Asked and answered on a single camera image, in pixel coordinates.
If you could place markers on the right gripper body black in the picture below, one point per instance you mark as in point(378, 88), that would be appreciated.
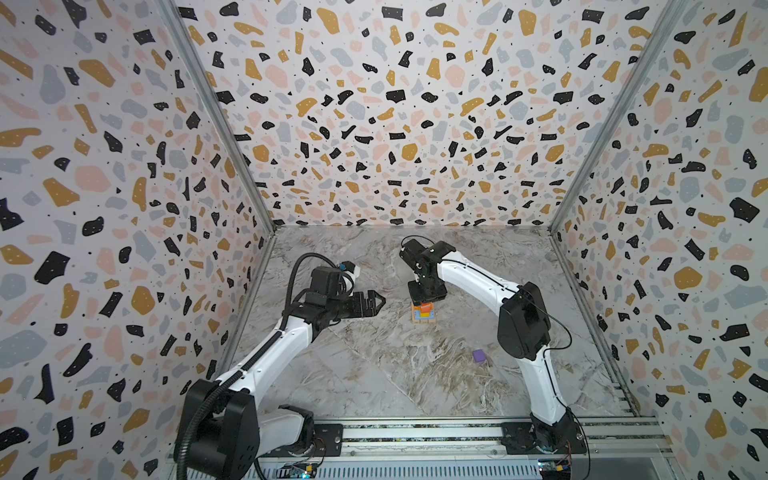
point(426, 288)

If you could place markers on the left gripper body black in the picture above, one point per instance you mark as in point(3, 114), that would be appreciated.
point(340, 307)

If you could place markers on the purple wood cube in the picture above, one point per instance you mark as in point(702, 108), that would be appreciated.
point(479, 356)

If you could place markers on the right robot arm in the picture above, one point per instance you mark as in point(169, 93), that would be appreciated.
point(523, 329)

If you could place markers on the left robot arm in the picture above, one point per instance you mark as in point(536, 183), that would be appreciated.
point(222, 434)

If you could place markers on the left electronics board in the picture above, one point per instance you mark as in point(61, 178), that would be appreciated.
point(299, 470)

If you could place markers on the electronics board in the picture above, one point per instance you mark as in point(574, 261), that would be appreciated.
point(299, 470)
point(554, 470)

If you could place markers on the right electronics board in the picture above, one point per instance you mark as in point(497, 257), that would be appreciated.
point(554, 470)

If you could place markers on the left corner aluminium profile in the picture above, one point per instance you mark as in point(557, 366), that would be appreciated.
point(169, 12)

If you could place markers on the corner aluminium profile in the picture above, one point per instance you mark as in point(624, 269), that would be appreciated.
point(169, 12)
point(669, 16)

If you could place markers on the right corner aluminium profile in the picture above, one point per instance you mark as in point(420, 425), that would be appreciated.
point(669, 16)

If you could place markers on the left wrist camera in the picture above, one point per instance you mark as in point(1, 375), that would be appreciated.
point(350, 268)

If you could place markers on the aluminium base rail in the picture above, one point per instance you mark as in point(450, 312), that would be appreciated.
point(478, 448)

